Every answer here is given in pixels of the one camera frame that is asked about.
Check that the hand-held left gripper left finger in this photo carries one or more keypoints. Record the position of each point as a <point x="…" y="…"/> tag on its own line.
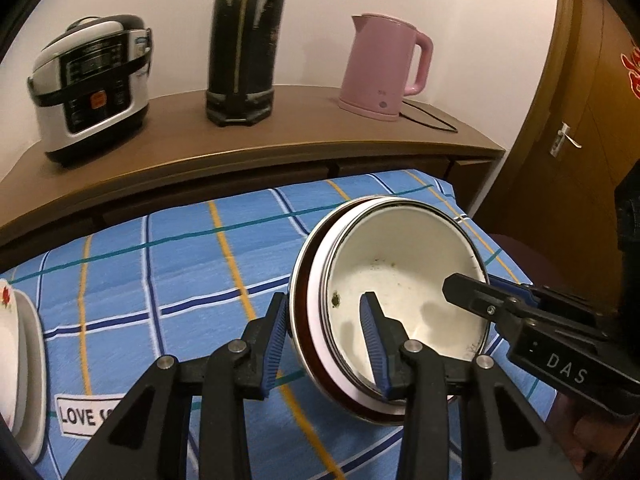
<point x="272" y="345"/>

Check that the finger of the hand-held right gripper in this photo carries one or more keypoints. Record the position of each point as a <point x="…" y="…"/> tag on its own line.
<point x="530" y="291"/>
<point x="470" y="295"/>

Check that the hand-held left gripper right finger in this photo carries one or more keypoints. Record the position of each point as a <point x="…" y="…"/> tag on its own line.
<point x="371" y="340"/>

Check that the stainless steel bowl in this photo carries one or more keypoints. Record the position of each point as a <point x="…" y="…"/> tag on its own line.
<point x="299" y="305"/>

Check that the pink bowl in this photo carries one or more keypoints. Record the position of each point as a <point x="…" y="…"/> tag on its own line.
<point x="316" y="305"/>

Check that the white enamel bowl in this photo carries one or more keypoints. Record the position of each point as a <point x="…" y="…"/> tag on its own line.
<point x="410" y="270"/>

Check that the grey round plate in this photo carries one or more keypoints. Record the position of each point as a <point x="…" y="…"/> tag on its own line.
<point x="32" y="385"/>

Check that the white plate with red flowers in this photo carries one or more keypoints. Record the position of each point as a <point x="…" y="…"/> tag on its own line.
<point x="7" y="350"/>

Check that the blue checked tablecloth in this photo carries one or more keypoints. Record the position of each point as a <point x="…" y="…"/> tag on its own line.
<point x="150" y="270"/>

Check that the wooden sideboard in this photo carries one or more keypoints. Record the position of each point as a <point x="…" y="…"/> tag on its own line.
<point x="200" y="155"/>

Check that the wooden door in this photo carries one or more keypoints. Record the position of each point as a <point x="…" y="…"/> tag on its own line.
<point x="590" y="85"/>

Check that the red door decoration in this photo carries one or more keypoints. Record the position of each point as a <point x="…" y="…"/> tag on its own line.
<point x="632" y="67"/>

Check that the pink electric kettle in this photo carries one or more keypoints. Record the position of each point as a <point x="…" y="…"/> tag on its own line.
<point x="380" y="65"/>

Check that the black thermos flask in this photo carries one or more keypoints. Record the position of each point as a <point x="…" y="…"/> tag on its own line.
<point x="245" y="45"/>

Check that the white rice cooker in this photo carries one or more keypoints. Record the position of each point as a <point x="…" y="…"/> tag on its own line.
<point x="90" y="90"/>

